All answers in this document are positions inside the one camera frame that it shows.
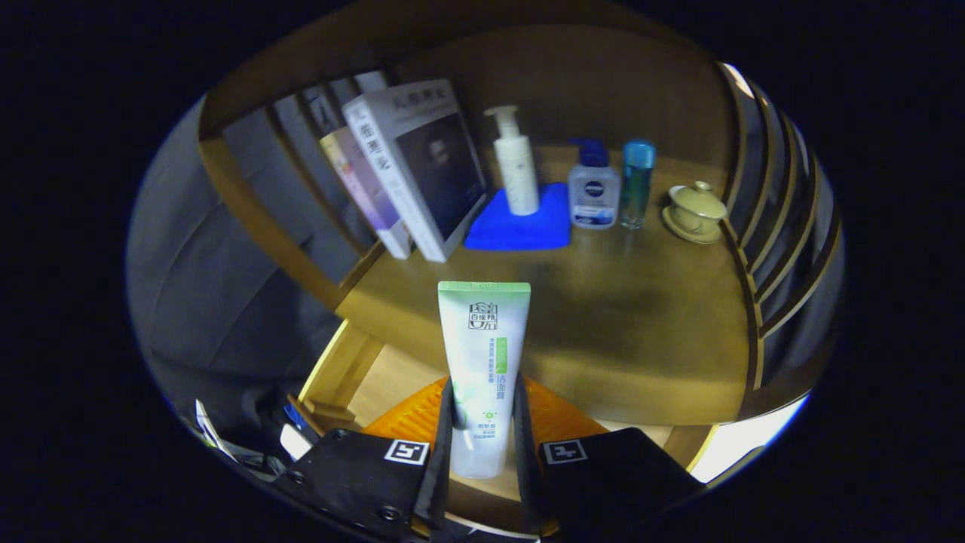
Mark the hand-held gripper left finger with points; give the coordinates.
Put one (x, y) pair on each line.
(443, 467)

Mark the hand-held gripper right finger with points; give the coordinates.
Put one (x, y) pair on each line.
(530, 483)

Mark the wooden drawer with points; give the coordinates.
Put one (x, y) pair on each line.
(392, 385)

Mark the white and green tube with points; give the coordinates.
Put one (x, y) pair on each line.
(482, 354)

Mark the wooden countertop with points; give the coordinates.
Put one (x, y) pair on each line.
(626, 332)

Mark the wooden cabinet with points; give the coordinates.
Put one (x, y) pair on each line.
(588, 83)

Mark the white board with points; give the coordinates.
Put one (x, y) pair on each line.
(746, 437)

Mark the blue folded cloth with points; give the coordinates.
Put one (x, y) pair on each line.
(520, 232)

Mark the purple book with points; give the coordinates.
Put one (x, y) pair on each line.
(362, 188)

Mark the white bottle with blue pump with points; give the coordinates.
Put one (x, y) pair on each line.
(594, 192)

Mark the white book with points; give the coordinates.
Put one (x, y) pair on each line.
(437, 166)

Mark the teal bottle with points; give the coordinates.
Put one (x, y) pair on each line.
(637, 185)

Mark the yellow lidded teacup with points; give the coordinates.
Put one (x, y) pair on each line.
(693, 211)

